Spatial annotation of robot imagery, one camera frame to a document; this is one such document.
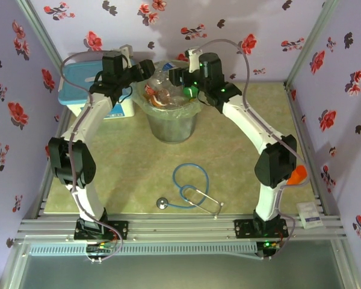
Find crushed bottle blue cap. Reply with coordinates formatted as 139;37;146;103
156;61;177;72

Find green plastic bottle yellow cap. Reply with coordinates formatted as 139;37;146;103
182;85;200;101

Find brown labelled plastic bottle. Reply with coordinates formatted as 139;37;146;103
144;87;172;108

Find pale green bin liner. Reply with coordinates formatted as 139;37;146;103
134;60;206;117

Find grey translucent waste bin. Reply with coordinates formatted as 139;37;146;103
137;60;205;145

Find white storage box blue lid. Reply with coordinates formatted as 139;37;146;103
58;61;137;120

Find orange plastic cup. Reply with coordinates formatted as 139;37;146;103
287;164;308;186

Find blue stethoscope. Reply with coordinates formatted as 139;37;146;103
156;163;225;219

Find small white carton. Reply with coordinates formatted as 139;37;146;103
296;202;324;229

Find left circuit board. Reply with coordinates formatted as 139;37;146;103
86;242;114;253

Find circuit board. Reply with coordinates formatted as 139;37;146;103
257;240;282;252
86;242;114;253

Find right circuit board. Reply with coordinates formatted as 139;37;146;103
257;240;282;252

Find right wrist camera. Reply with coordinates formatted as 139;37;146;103
185;48;201;73

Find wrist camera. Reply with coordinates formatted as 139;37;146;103
185;48;201;73
119;44;135;66

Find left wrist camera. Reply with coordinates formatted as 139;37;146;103
119;44;135;66

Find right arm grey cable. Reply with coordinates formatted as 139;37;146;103
194;40;309;259

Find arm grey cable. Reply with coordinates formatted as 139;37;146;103
60;49;130;264
194;40;309;259

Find left arm grey cable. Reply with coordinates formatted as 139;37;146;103
60;49;130;264

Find aluminium frame post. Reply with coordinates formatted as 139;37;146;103
285;0;341;85
15;0;67;75

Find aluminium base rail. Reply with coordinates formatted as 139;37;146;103
17;214;347;241

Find right black mount plate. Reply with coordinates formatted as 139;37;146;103
233;219;289;240

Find black mount plate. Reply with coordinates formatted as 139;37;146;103
73;220;129;241
233;219;289;240

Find left black mount plate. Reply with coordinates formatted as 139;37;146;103
73;220;129;241

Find white slotted cable duct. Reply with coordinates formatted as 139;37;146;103
28;243;258;257

